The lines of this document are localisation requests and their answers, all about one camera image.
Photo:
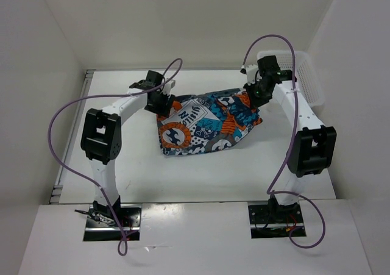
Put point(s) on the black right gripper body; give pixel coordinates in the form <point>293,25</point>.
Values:
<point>258,95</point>

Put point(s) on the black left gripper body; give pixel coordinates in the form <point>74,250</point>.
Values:
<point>159,107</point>

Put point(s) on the colourful patterned shorts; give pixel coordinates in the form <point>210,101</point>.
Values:
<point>200,124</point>

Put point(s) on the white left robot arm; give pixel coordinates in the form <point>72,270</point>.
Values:
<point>102,135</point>

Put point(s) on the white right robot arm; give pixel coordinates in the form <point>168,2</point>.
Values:
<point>311,149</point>

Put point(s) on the white plastic basket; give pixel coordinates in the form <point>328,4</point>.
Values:
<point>305,73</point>

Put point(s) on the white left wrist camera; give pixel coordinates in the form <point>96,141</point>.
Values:
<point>168,87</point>

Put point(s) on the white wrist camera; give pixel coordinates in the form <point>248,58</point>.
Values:
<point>251,73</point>
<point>168,87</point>

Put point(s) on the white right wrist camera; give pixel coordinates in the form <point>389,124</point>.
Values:
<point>251,73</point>

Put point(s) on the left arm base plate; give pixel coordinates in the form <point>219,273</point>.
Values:
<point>101,228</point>

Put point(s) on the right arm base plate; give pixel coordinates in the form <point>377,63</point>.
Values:
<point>268,222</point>

